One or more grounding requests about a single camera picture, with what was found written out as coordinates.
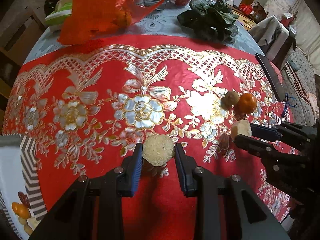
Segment large white sugarcane chunk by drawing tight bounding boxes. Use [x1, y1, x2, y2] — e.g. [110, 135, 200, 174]
[143, 134, 175, 167]

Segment brown kiwi fruit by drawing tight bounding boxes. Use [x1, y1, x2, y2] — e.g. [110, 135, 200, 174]
[221, 90, 239, 109]

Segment wooden folding chair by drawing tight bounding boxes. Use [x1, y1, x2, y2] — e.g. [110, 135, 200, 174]
[1, 8, 46, 111]

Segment red gold floral tablecloth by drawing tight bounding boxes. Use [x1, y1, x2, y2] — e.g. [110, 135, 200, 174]
[2, 34, 301, 240]

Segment red plastic bag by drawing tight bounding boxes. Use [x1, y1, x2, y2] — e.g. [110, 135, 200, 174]
[58, 0, 164, 45]

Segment blue lanyard cord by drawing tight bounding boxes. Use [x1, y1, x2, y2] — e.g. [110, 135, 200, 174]
[281, 92, 298, 118]

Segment dark red jujube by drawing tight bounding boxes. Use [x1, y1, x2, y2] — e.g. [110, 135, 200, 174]
[219, 133, 229, 151]

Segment green white tissue pack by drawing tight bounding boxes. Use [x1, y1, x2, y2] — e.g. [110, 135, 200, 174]
[45, 0, 73, 33]

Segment white tray striped rim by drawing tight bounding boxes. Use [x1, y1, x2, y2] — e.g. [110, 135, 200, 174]
[1, 134, 47, 239]

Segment grey jacket on chair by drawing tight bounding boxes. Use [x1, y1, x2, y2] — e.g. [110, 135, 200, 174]
[249, 16, 296, 68]

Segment small orange with stem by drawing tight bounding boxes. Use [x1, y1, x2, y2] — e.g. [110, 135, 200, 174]
[11, 202, 31, 219]

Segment large mandarin orange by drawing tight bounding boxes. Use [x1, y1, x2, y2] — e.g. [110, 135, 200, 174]
[237, 93, 257, 114]

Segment dark leafy greens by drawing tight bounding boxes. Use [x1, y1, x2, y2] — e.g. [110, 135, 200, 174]
[177, 0, 239, 43]

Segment tan longan fruit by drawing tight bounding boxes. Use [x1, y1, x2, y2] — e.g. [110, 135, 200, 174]
[18, 216, 28, 226]

